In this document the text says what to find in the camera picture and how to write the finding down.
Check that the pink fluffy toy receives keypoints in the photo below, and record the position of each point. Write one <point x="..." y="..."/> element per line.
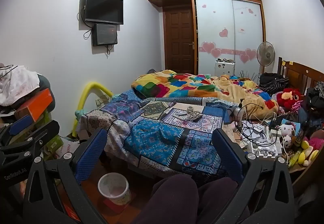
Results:
<point x="317" y="143"/>

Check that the brown wooden door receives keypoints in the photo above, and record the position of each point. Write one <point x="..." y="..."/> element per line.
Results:
<point x="179" y="39"/>

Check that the black striped clothes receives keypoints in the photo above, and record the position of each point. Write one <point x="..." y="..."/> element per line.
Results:
<point x="272" y="80"/>

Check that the white standing fan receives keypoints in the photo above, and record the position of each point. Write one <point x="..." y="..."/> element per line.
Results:
<point x="265" y="53"/>

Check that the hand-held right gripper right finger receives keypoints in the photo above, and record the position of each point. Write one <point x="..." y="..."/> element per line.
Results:
<point x="227" y="156"/>

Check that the wardrobe with heart stickers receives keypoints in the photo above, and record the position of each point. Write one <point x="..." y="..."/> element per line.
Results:
<point x="227" y="36"/>

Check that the dark green cushion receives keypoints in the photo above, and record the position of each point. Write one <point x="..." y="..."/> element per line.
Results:
<point x="46" y="87"/>

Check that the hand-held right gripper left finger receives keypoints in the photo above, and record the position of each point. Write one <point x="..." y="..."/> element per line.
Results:
<point x="90" y="156"/>

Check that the yellow foam tube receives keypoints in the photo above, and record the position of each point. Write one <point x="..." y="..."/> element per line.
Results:
<point x="83" y="97"/>

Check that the dark clothes pile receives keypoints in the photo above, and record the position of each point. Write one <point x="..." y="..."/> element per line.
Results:
<point x="315" y="97"/>

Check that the beige board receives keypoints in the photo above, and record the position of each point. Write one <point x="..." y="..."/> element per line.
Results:
<point x="182" y="107"/>

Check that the white patterned wastebasket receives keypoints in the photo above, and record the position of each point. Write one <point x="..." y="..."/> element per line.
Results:
<point x="114" y="188"/>

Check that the yellow plastic toys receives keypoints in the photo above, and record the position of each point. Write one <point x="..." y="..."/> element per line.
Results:
<point x="306" y="153"/>

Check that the orange box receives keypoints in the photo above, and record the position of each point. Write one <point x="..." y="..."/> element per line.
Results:
<point x="38" y="105"/>

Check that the white cloth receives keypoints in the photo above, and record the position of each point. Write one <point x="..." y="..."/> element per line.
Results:
<point x="17" y="82"/>

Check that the black wall television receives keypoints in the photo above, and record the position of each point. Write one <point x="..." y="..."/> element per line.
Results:
<point x="103" y="7"/>

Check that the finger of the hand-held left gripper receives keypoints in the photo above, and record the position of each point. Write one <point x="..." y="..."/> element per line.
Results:
<point x="20" y="124"/>
<point x="43" y="131"/>

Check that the white red printed shopping bag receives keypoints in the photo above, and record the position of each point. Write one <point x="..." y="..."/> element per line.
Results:
<point x="67" y="149"/>

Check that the black pen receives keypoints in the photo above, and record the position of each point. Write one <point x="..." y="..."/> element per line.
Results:
<point x="181" y="114"/>

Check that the small black wall screen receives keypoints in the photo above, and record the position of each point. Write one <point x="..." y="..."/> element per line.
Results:
<point x="105" y="34"/>

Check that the grey foam tube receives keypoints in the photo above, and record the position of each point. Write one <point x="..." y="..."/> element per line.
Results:
<point x="172" y="99"/>

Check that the white tape roll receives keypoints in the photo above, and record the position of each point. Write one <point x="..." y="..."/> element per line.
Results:
<point x="190" y="108"/>

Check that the colourful patchwork blanket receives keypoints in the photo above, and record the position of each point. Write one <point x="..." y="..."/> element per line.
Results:
<point x="192" y="86"/>

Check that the white box appliance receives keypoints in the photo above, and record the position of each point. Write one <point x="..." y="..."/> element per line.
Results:
<point x="224" y="68"/>

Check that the wooden headboard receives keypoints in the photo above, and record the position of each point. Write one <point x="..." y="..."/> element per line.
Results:
<point x="301" y="74"/>

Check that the blue patterned bedsheet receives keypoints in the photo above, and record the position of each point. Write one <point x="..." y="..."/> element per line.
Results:
<point x="157" y="135"/>

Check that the red printed box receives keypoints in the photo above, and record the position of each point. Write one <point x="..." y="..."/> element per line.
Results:
<point x="68" y="207"/>

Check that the cow plush toy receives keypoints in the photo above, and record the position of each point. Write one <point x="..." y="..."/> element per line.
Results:
<point x="287" y="132"/>

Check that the white pump bottle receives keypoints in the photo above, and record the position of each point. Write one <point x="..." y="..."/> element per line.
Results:
<point x="239" y="112"/>

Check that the red plush toy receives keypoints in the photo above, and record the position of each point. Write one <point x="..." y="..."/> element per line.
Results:
<point x="288" y="97"/>

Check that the person's legs in dark pants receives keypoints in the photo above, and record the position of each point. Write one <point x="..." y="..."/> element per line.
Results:
<point x="177" y="201"/>

